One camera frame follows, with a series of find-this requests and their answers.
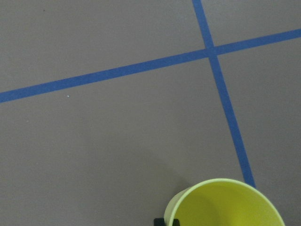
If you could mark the yellow paper cup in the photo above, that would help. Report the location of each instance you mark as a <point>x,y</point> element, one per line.
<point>222,202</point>

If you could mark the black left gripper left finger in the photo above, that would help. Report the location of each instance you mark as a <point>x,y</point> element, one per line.
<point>159,222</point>

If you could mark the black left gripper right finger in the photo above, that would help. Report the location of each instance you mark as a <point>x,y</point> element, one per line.
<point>176,222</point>

